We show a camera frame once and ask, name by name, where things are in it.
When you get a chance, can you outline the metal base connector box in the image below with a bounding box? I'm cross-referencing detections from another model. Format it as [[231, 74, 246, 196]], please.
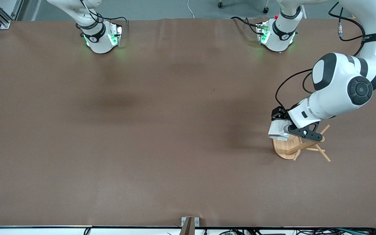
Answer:
[[107, 23, 123, 47], [256, 20, 271, 44]]

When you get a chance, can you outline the wooden cup rack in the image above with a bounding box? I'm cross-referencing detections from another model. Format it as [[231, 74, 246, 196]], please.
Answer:
[[272, 124, 331, 163]]

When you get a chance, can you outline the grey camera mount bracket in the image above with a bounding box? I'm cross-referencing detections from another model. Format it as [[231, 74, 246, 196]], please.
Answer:
[[180, 216, 200, 235]]

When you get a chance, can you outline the aluminium frame post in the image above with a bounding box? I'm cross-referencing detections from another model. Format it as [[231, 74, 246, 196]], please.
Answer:
[[0, 0, 32, 29]]

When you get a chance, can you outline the black base cable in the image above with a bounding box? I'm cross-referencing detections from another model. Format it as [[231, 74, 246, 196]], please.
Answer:
[[75, 0, 130, 33], [230, 16, 261, 35]]

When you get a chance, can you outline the black right base cable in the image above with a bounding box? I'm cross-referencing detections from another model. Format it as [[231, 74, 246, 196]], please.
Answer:
[[75, 0, 130, 33]]

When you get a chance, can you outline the brown table cover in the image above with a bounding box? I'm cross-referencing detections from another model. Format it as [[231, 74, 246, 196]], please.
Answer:
[[0, 18, 376, 227]]

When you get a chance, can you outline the black left base cable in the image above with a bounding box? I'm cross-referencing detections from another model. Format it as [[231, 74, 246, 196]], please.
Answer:
[[230, 16, 261, 35]]

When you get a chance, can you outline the white faceted cup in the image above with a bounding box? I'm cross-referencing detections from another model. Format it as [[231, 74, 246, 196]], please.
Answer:
[[268, 119, 293, 141]]

